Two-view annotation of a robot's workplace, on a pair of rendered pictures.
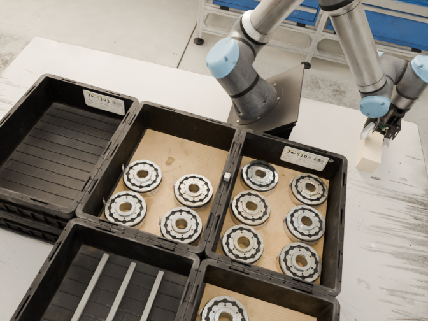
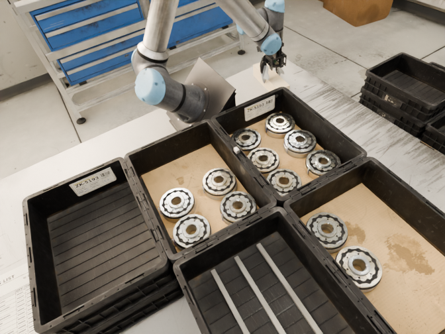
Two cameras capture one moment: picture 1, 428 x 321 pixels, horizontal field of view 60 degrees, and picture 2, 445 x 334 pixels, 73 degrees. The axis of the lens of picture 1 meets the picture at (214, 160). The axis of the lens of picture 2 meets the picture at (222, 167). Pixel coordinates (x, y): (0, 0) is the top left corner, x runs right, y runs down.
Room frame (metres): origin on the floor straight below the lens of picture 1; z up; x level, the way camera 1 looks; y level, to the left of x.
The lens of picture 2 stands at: (0.04, 0.29, 1.57)
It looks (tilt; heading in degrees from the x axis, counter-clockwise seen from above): 49 degrees down; 332
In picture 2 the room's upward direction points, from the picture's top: 9 degrees counter-clockwise
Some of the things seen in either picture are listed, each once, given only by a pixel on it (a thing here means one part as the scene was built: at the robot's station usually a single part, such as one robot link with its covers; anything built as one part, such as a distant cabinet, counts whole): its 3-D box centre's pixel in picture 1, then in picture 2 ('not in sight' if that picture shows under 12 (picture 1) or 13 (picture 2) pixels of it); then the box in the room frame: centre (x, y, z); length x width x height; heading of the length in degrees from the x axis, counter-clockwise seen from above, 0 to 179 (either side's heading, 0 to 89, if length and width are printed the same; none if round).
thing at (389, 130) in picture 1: (390, 116); (274, 52); (0.94, -0.54, 0.88); 0.09 x 0.08 x 0.12; 168
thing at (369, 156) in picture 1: (370, 141); (270, 79); (0.97, -0.54, 0.73); 0.24 x 0.06 x 0.06; 168
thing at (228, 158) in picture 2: (167, 179); (197, 189); (0.55, 0.11, 0.87); 0.40 x 0.30 x 0.11; 173
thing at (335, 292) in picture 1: (283, 202); (281, 136); (0.51, -0.19, 0.92); 0.40 x 0.30 x 0.02; 173
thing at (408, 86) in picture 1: (416, 76); (273, 14); (0.95, -0.54, 1.04); 0.09 x 0.08 x 0.11; 77
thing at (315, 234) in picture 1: (306, 222); (300, 140); (0.51, -0.26, 0.86); 0.10 x 0.10 x 0.01
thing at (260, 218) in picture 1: (251, 207); (263, 159); (0.52, -0.12, 0.86); 0.10 x 0.10 x 0.01
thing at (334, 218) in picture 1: (278, 213); (281, 148); (0.51, -0.19, 0.87); 0.40 x 0.30 x 0.11; 173
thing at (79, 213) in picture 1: (167, 168); (193, 179); (0.55, 0.11, 0.92); 0.40 x 0.30 x 0.02; 173
